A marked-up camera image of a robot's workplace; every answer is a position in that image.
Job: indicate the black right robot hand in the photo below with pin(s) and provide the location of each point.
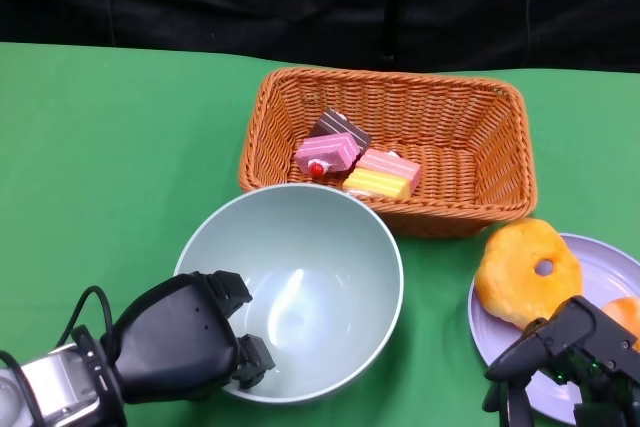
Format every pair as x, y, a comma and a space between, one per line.
600, 347

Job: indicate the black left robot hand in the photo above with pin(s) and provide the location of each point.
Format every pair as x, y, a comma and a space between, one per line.
170, 342

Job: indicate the orange striped doughnut bread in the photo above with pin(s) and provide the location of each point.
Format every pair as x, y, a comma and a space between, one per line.
510, 272
625, 314

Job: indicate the pale green bowl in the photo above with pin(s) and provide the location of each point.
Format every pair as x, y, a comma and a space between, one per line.
320, 272

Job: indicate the magenta pink cake slice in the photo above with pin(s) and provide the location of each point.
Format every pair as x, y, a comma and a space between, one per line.
327, 152

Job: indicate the yellow cake slice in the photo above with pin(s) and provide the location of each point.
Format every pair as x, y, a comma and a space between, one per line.
377, 183

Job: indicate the chocolate layer cake slice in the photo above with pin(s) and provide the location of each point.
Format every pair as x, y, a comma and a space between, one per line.
335, 124

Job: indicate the salmon pink cake slice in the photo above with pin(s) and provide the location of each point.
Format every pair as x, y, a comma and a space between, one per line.
390, 164

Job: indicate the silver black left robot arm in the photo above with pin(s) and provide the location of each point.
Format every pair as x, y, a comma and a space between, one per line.
55, 387

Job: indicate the lavender round plate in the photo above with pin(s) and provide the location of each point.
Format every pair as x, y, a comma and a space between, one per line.
610, 267

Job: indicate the orange wicker basket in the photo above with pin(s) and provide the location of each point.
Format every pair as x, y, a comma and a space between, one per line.
450, 147

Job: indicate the green tablecloth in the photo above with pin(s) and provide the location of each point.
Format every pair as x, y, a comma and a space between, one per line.
125, 147

